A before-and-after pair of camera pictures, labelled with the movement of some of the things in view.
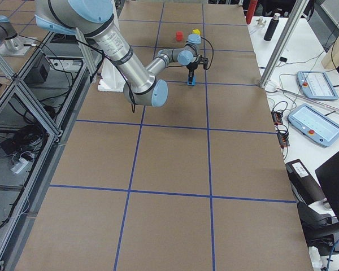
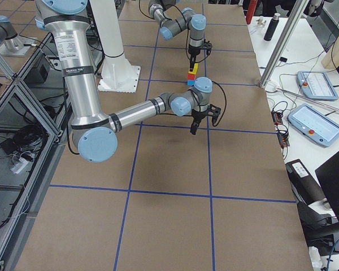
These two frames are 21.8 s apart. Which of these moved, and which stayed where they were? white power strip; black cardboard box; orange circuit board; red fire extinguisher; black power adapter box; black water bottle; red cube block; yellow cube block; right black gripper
Moved: yellow cube block; right black gripper; red cube block
Stayed: orange circuit board; red fire extinguisher; white power strip; black cardboard box; black power adapter box; black water bottle
